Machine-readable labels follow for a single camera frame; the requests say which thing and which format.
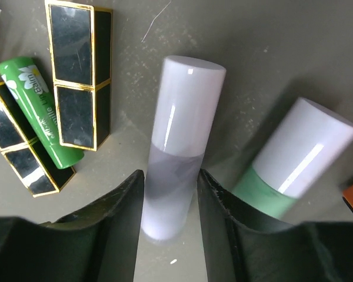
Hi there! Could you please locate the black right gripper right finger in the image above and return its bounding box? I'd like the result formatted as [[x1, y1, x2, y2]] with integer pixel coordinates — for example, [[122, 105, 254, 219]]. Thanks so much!
[[197, 170, 353, 281]]

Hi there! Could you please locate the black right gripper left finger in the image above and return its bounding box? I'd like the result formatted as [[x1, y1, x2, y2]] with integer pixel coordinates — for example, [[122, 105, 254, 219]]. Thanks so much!
[[0, 170, 144, 281]]

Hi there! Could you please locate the white cap mint tube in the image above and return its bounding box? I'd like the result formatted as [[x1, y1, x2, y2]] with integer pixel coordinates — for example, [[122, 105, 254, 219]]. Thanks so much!
[[232, 98, 353, 219]]

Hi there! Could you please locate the white cap lilac tube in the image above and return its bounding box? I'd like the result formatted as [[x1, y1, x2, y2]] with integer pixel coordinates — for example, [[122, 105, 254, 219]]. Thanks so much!
[[141, 55, 226, 241]]

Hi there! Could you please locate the green lip balm stick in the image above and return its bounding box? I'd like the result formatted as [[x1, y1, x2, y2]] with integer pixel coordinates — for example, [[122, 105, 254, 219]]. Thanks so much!
[[0, 56, 84, 169]]

